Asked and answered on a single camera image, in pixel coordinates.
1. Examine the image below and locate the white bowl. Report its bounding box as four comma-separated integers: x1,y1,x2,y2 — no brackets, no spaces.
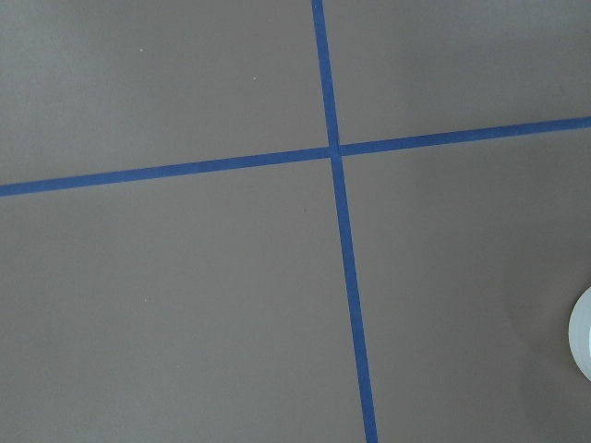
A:
568,288,591,379

